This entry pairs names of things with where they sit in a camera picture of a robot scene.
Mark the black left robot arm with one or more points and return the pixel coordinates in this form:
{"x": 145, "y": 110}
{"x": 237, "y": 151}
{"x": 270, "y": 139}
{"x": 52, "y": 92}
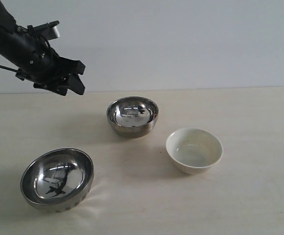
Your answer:
{"x": 16, "y": 37}

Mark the smooth steel bowl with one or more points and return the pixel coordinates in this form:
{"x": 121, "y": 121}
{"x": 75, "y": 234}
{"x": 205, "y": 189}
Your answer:
{"x": 132, "y": 117}

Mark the white ceramic bowl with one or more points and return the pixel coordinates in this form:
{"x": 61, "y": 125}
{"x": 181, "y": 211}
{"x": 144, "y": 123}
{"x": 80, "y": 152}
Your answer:
{"x": 193, "y": 150}

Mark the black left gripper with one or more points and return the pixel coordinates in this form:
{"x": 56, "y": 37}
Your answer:
{"x": 50, "y": 71}

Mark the dimpled steel bowl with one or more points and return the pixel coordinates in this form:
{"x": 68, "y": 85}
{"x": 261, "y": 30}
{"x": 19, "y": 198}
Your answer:
{"x": 58, "y": 180}

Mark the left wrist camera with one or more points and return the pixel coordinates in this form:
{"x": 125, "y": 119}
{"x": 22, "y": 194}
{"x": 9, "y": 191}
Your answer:
{"x": 48, "y": 30}

